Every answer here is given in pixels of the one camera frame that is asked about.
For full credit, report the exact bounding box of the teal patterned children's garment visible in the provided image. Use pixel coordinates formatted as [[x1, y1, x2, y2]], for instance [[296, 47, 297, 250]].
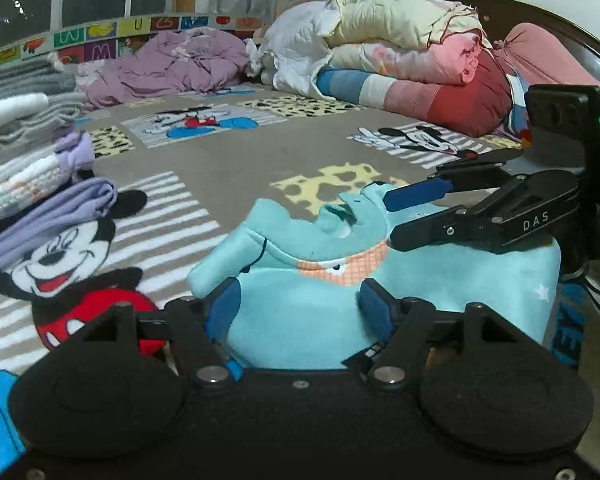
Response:
[[187, 184, 560, 370]]

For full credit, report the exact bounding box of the striped red pink rolled quilt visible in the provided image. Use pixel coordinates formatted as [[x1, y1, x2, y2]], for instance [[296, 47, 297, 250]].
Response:
[[315, 32, 513, 138]]

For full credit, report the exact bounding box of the pink pillow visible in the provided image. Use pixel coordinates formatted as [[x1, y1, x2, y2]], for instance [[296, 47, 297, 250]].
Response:
[[494, 23, 600, 87]]

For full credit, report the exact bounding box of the cream ruffled quilt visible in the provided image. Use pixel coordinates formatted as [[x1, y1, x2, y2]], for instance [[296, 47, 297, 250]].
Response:
[[326, 0, 492, 86]]

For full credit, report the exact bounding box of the brown Mickey Mouse blanket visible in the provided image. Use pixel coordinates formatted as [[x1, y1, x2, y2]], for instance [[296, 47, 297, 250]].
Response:
[[0, 79, 596, 476]]

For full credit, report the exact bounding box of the dark wooden headboard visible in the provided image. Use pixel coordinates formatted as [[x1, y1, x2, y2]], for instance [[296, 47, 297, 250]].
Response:
[[449, 0, 600, 81]]

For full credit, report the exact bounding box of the white crumpled cloth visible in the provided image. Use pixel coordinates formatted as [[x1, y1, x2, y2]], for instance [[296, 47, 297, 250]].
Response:
[[245, 1, 340, 99]]

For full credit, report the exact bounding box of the lavender folded sheet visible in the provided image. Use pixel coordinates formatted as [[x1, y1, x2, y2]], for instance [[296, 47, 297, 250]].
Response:
[[0, 177, 118, 271]]

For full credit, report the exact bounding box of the white patterned folded blanket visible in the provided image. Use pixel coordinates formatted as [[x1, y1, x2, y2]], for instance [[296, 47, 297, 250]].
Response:
[[0, 131, 95, 220]]

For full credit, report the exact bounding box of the purple floral quilt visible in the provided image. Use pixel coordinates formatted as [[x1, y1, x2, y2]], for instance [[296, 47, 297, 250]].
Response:
[[83, 27, 249, 110]]

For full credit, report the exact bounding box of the white rolled towel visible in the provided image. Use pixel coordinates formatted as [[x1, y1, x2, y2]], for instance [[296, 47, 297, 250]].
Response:
[[0, 93, 50, 128]]

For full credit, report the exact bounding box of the grey folded blanket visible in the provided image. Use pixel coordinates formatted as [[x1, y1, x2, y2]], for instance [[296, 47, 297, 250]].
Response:
[[0, 52, 86, 165]]

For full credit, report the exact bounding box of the black camera box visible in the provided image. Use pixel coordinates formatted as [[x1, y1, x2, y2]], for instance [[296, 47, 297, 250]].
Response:
[[524, 84, 600, 143]]

